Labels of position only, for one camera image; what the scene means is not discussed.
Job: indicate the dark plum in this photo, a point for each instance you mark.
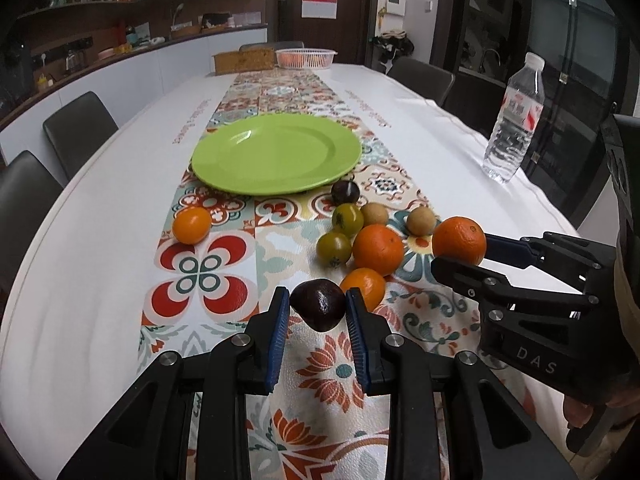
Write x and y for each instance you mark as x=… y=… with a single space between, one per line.
x=320 y=303
x=345 y=192

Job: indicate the white tablecloth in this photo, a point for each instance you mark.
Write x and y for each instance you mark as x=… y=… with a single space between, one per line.
x=70 y=333

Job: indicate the green tomato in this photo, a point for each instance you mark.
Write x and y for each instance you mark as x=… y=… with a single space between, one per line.
x=334 y=249
x=347 y=219

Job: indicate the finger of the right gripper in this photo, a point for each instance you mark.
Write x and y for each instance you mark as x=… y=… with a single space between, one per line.
x=493 y=290
x=520 y=253

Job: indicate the right hand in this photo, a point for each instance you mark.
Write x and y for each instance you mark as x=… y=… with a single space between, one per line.
x=578 y=414

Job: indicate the dark glass sliding door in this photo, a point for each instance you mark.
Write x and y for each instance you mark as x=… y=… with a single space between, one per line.
x=578 y=40

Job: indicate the wall intercom panel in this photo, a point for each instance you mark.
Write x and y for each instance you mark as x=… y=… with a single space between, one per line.
x=395 y=7

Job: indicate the grey chair far left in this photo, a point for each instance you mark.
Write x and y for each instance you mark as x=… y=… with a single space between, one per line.
x=78 y=130

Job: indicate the plastic fruit basket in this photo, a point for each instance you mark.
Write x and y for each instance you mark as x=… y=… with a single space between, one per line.
x=305 y=58

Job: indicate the tan longan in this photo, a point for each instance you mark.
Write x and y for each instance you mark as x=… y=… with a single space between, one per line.
x=421 y=221
x=374 y=213

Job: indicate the grey chair near left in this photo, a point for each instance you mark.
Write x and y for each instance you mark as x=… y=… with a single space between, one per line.
x=27 y=193

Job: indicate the patterned table runner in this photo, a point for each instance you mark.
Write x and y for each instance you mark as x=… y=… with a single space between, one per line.
x=317 y=424

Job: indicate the grey chair head end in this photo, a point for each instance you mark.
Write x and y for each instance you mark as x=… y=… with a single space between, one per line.
x=273 y=45

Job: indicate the large orange mandarin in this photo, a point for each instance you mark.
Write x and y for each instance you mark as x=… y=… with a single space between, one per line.
x=378 y=248

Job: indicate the green plate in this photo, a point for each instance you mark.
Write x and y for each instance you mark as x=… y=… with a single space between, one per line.
x=275 y=154

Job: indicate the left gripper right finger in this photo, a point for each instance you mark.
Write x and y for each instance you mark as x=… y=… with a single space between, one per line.
x=446 y=411

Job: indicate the small orange mandarin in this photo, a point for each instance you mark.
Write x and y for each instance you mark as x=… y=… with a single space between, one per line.
x=371 y=284

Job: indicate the white lower cabinets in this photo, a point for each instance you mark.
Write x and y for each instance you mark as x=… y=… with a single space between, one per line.
x=125 y=85

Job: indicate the dark wooden door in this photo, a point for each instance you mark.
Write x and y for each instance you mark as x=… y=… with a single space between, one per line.
x=343 y=26

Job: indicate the small orange kumquat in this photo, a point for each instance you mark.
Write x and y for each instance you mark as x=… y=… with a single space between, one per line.
x=191 y=225

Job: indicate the grey chair right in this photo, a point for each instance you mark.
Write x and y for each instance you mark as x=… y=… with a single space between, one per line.
x=429 y=81

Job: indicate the grey chair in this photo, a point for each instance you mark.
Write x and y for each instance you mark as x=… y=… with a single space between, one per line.
x=429 y=81
x=27 y=193
x=78 y=130

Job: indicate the clear water bottle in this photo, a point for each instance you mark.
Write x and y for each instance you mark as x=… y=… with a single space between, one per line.
x=519 y=114

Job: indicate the wicker box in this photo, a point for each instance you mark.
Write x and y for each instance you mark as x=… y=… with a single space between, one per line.
x=243 y=61

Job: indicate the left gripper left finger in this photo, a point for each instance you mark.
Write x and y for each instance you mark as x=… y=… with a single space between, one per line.
x=145 y=435

